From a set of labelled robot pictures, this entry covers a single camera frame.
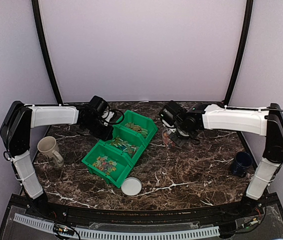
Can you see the scooped star gummies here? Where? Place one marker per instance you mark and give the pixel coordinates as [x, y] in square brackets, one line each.
[166, 140]

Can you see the white jar lid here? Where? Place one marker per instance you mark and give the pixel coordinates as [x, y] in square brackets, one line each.
[131, 186]

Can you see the clear plastic jar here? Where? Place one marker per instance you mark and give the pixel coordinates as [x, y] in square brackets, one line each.
[168, 131]

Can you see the beige ceramic mug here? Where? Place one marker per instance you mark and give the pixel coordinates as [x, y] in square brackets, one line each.
[49, 148]

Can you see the wrapped colourful candies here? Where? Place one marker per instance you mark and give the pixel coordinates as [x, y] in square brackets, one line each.
[124, 145]

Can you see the right black frame post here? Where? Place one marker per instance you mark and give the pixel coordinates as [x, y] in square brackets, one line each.
[240, 51]

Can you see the green yellow gummy candies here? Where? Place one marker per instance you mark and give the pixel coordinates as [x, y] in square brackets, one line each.
[137, 128]

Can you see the green three-compartment bin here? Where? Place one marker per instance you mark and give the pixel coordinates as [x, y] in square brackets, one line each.
[113, 159]

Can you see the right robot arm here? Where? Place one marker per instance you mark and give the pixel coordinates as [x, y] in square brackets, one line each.
[266, 122]

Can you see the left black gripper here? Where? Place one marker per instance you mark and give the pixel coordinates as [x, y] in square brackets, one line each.
[107, 135]

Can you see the left black frame post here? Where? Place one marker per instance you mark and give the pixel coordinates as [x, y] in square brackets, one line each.
[45, 51]

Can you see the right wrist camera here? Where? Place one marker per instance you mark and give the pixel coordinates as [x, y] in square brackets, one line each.
[172, 116]

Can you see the star gummy candies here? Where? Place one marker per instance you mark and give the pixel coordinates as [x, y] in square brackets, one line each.
[105, 164]

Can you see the black frame post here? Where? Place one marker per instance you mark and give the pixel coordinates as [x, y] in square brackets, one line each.
[240, 51]
[45, 51]

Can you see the dark blue mug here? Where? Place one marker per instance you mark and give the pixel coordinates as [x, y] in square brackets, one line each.
[241, 162]

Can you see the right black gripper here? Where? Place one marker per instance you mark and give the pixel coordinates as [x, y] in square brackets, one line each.
[178, 141]

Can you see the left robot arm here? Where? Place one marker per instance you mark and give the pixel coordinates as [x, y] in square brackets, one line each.
[21, 118]

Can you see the black front rail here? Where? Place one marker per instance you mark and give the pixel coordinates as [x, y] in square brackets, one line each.
[107, 207]

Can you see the white slotted cable duct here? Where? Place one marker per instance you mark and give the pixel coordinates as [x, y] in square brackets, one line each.
[107, 231]

